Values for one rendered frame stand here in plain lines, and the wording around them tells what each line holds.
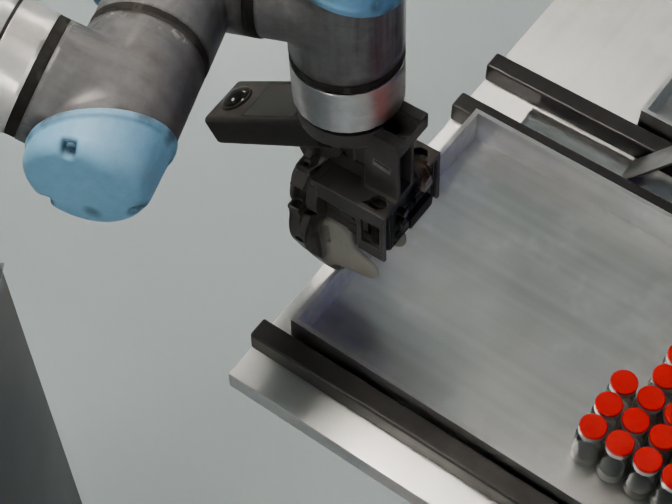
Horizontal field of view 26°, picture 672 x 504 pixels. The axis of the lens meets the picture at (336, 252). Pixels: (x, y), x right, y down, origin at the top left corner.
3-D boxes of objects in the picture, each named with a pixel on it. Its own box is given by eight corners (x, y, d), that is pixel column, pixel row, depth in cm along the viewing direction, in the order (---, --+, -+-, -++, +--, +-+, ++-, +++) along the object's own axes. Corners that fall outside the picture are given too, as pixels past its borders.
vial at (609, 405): (619, 429, 110) (630, 400, 106) (605, 450, 109) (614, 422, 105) (594, 414, 110) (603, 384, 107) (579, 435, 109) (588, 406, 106)
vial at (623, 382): (634, 408, 111) (645, 378, 107) (620, 429, 110) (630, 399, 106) (609, 393, 111) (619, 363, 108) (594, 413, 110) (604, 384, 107)
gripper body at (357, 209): (381, 271, 103) (379, 166, 93) (284, 215, 106) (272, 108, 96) (441, 198, 106) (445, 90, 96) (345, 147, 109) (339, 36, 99)
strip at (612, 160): (675, 184, 123) (689, 140, 118) (658, 207, 122) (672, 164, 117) (532, 109, 128) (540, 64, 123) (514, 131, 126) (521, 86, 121)
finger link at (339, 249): (370, 320, 111) (367, 252, 104) (307, 283, 113) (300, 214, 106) (393, 292, 113) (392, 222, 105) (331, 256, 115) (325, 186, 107)
